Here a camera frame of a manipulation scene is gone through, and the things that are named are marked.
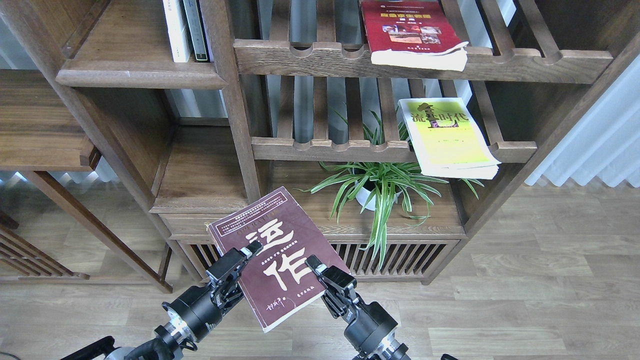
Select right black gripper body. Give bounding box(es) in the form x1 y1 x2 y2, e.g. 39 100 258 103
322 291 401 357

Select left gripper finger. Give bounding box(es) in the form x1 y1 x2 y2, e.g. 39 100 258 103
206 240 263 287

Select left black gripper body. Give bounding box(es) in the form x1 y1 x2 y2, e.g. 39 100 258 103
162 280 243 346

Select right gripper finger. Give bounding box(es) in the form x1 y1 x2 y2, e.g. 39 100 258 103
305 255 358 301

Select maroon book white characters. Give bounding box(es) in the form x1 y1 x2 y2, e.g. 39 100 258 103
206 187 350 333

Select yellow green book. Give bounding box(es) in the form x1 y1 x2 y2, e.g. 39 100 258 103
398 97 500 180

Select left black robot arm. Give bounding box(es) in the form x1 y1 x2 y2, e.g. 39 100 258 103
65 240 263 360

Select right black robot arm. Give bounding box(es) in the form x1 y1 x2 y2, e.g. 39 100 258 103
305 255 409 360

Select red book on top shelf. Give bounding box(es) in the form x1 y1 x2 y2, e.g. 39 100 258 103
360 0 468 72

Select white plant pot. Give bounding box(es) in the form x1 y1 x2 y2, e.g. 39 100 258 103
354 178 402 212

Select green spider plant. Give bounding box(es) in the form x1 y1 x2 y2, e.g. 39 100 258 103
296 107 486 271

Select slatted wooden bench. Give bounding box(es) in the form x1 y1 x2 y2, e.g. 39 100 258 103
0 211 90 283

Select dark wooden bookshelf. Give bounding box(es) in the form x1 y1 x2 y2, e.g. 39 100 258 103
1 0 639 285

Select wooden side table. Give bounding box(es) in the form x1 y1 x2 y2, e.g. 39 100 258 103
0 69 173 293

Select white upright book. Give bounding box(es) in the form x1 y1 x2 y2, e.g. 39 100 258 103
162 0 192 63

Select dark green upright book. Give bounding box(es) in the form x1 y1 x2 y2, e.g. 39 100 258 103
182 0 210 63

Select white curtain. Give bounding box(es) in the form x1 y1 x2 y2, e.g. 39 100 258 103
525 56 640 188

